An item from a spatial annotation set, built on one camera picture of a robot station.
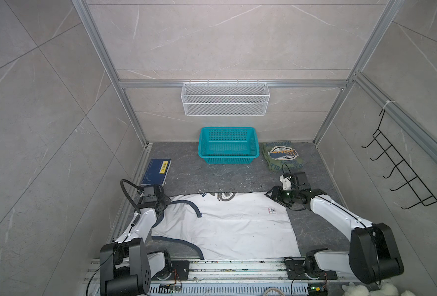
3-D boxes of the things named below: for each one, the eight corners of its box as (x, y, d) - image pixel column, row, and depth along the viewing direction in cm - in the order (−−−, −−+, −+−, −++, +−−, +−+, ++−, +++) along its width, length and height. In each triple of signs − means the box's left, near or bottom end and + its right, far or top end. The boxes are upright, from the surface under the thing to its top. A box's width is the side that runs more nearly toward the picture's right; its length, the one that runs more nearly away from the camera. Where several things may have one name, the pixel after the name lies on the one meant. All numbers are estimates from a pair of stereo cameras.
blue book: (142, 185, 102) (141, 183, 100) (150, 160, 113) (149, 158, 112) (165, 185, 102) (164, 183, 101) (171, 160, 113) (170, 158, 112)
